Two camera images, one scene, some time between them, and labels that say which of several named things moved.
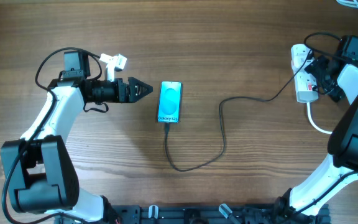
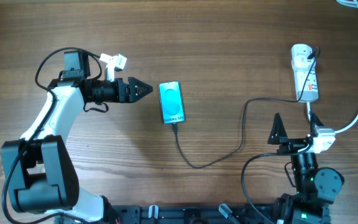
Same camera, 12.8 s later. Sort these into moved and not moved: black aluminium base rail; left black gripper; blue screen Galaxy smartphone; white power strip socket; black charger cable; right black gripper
Moved: right black gripper; black charger cable
Not moved: black aluminium base rail; left black gripper; white power strip socket; blue screen Galaxy smartphone
